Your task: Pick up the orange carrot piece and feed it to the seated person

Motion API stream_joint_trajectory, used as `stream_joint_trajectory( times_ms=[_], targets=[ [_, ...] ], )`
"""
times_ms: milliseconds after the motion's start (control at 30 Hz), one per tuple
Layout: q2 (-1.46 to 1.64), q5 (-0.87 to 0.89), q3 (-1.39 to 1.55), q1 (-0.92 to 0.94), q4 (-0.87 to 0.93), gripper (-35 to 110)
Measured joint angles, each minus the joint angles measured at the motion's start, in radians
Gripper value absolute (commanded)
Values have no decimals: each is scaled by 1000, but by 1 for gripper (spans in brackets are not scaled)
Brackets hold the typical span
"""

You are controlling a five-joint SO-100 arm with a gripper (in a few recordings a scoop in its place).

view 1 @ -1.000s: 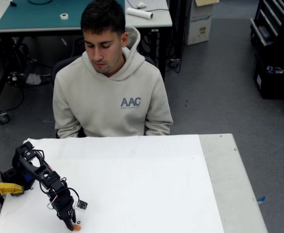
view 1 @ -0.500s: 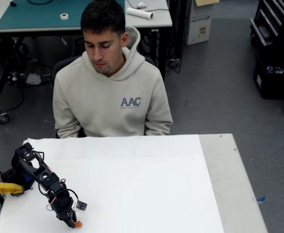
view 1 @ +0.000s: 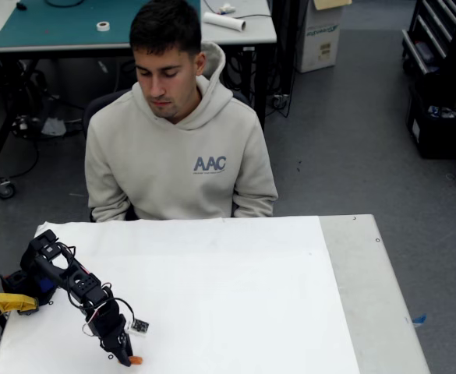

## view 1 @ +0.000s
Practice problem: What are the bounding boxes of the yellow bar clamp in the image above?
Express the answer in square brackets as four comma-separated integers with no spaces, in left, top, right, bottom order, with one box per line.
[0,292,41,328]

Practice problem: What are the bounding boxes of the large white paper sheet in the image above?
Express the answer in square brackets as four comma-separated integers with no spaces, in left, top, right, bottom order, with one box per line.
[0,215,361,374]

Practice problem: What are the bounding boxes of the man in beige hoodie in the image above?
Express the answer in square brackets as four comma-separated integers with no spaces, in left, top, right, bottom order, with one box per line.
[84,0,279,223]

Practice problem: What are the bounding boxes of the green cutting mat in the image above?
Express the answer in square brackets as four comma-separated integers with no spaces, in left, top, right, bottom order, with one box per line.
[0,0,202,48]

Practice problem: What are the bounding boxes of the grey workbench with black legs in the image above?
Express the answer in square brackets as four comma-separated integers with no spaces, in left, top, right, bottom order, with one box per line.
[0,0,278,198]

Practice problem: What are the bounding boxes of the rolled white paper tube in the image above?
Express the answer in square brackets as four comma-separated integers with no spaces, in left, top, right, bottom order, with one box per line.
[203,11,247,32]

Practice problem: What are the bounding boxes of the white cardboard box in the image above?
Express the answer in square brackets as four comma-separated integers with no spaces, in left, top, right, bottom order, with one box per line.
[295,0,344,74]

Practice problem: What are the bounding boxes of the black storage bin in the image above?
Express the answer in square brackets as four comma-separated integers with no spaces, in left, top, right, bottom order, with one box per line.
[405,83,456,160]

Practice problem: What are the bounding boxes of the manila folder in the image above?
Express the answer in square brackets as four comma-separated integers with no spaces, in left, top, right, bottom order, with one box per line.
[313,0,352,11]

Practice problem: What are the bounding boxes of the black tool cabinet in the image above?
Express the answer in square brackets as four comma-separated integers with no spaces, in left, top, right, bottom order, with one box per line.
[401,0,456,81]

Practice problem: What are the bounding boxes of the red white servo wires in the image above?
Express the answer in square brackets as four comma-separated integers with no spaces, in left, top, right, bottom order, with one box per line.
[81,307,101,337]

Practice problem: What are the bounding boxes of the black camera cable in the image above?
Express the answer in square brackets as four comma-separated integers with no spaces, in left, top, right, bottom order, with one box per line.
[112,298,136,324]

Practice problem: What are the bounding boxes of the small camera board module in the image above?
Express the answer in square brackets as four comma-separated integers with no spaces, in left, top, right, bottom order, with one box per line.
[125,318,150,337]

